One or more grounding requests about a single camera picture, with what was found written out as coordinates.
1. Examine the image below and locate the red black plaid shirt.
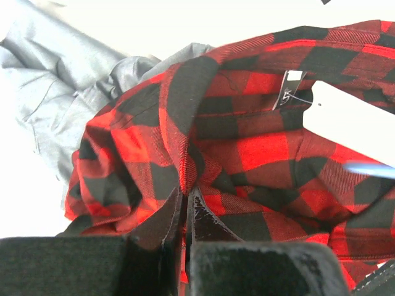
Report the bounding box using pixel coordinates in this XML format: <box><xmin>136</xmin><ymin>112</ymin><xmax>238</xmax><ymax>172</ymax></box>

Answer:
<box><xmin>65</xmin><ymin>20</ymin><xmax>394</xmax><ymax>287</ymax></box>

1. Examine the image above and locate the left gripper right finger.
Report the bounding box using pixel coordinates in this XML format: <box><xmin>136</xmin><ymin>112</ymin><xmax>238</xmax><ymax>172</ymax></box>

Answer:
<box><xmin>186</xmin><ymin>188</ymin><xmax>350</xmax><ymax>295</ymax></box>

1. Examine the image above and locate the grey shirt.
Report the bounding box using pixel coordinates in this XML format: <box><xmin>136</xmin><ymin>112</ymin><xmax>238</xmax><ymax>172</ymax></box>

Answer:
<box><xmin>0</xmin><ymin>0</ymin><xmax>217</xmax><ymax>213</ymax></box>

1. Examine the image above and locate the white hang tag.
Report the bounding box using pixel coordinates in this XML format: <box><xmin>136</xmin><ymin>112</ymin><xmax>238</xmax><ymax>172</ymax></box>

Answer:
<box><xmin>303</xmin><ymin>81</ymin><xmax>394</xmax><ymax>167</ymax></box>

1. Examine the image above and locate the light blue hanger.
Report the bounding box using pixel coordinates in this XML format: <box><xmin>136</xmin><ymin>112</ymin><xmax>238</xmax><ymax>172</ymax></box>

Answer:
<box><xmin>343</xmin><ymin>162</ymin><xmax>395</xmax><ymax>179</ymax></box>

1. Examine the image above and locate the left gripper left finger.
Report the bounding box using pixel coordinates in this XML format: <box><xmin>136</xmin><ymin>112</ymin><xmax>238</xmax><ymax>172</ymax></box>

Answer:
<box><xmin>1</xmin><ymin>188</ymin><xmax>185</xmax><ymax>295</ymax></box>

